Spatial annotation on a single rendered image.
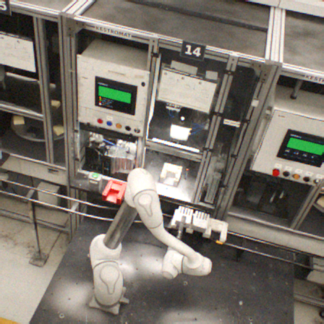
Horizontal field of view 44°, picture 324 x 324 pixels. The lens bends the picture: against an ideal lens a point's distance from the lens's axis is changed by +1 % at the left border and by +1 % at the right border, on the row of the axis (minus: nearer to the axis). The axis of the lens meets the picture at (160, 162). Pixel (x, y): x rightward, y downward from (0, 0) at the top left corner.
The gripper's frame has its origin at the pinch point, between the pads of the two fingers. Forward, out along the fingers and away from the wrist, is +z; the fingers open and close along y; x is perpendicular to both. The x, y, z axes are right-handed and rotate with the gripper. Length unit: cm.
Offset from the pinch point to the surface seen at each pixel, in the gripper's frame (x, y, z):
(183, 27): 28, 109, 44
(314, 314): -122, -90, 19
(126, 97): 50, 74, 17
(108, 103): 60, 67, 16
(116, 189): 48.7, 3.9, 8.0
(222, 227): -26.4, -3.0, 7.4
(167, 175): 19.7, 0.9, 37.1
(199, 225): -11.3, 2.1, -0.2
